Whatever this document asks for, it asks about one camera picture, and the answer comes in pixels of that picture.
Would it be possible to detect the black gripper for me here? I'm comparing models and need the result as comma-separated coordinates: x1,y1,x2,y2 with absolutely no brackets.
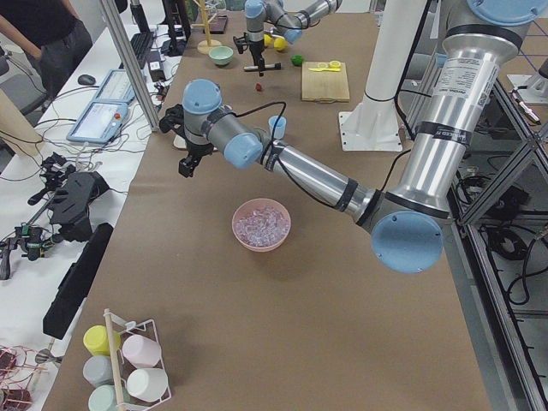
159,104,214,177
233,33,265,76

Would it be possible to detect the steel muddler black tip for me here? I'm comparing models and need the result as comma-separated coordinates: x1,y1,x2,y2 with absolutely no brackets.
243,63,282,74

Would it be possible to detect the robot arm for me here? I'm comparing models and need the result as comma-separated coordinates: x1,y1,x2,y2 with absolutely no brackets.
159,1,547,274
233,0,343,76

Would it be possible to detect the wooden cup tree stand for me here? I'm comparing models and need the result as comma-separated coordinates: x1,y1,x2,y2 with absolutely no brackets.
191,0,222,55

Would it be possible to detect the light blue cup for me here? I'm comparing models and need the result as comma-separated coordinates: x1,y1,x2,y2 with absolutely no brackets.
268,115,287,140

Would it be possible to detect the pink bowl of ice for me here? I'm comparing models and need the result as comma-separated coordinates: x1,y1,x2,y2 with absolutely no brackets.
231,198,291,253

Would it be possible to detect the pink cup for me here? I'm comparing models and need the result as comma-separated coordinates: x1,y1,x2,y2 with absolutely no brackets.
122,335,162,368

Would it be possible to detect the yellow cup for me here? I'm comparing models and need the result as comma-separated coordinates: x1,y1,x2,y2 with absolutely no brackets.
83,325,110,356

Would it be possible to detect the white cup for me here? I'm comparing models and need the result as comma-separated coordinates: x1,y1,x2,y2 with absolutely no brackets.
126,368,169,402

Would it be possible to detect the grey cup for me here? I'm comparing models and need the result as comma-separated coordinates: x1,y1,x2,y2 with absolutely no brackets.
82,355,114,388

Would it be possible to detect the mint green cup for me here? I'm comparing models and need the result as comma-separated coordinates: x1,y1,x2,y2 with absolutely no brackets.
87,384,117,411

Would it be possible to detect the beige rabbit tray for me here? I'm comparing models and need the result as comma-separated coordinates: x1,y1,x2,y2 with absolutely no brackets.
173,129,188,150

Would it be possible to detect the green lime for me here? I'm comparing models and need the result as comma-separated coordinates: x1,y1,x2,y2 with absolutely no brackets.
290,55,304,67

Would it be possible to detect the light green bowl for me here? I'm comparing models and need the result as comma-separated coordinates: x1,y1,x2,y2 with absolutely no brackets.
208,45,234,67

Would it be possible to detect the yellow plastic knife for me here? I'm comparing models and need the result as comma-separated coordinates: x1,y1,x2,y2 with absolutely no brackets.
308,67,341,72

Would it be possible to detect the wooden cutting board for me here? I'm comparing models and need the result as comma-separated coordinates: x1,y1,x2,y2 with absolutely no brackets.
301,61,350,103

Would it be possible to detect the black framed wooden tray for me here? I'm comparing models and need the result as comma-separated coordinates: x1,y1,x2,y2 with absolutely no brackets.
209,15,229,34

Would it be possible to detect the teach pendant tablet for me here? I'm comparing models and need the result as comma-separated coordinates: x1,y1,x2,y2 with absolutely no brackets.
94,69,135,103
67,101,128,144

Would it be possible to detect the black keyboard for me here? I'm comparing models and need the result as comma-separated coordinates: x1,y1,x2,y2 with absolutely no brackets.
130,32,154,69

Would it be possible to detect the black computer mouse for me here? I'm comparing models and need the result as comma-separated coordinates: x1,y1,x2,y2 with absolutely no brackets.
77,74,96,86

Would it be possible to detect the black long case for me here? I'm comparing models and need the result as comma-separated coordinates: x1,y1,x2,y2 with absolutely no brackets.
43,223,113,340

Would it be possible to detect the person in black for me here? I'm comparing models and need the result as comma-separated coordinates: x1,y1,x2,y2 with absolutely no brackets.
1,0,92,99

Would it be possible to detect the aluminium frame post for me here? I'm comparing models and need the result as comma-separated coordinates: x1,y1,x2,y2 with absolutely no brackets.
98,0,159,132

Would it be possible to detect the white wire cup rack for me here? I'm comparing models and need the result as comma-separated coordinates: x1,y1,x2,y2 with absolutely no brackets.
104,308,172,410

